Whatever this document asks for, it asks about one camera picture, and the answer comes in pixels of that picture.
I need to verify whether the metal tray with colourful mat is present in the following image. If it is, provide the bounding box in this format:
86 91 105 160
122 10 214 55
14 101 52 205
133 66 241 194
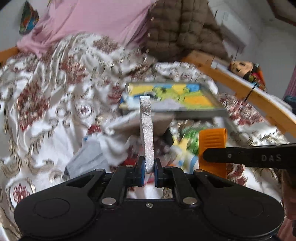
119 81 228 120

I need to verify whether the black power cable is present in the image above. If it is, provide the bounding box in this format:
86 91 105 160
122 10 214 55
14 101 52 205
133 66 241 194
244 82 258 103

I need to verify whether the brown puffer jacket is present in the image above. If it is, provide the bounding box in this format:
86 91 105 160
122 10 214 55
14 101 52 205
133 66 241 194
141 0 232 63

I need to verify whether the grey sock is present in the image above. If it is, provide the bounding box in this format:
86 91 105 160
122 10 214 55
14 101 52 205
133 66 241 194
63 141 111 179

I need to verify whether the colourful rag doll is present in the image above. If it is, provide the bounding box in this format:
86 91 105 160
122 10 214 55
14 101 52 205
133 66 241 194
229 61 267 92

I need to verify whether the pink hanging sheet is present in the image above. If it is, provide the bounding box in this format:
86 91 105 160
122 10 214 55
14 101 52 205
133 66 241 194
16 1 154 57

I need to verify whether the white air conditioner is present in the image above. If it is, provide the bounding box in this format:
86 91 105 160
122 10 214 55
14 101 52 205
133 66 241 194
215 10 251 53

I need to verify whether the white silver glitter sock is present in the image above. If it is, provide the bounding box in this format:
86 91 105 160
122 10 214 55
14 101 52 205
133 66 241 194
139 96 154 173

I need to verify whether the floral satin bedspread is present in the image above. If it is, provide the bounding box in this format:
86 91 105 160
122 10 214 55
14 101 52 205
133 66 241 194
0 33 293 241

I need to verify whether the wooden bed frame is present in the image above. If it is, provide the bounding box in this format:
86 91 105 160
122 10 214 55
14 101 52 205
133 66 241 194
1 40 295 134

